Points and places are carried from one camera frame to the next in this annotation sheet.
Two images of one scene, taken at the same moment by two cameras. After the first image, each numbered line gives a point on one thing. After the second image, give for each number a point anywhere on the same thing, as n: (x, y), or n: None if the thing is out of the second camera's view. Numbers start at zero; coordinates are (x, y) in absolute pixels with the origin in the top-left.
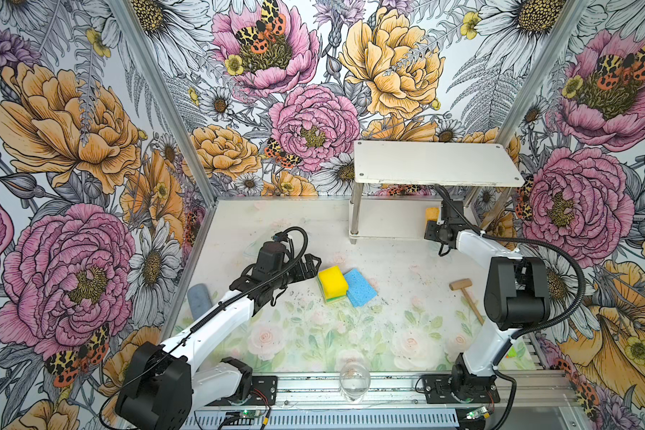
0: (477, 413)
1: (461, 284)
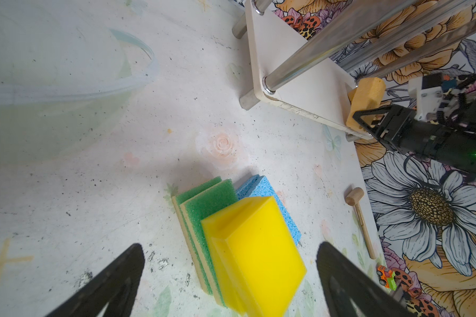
0: None
1: (352, 198)
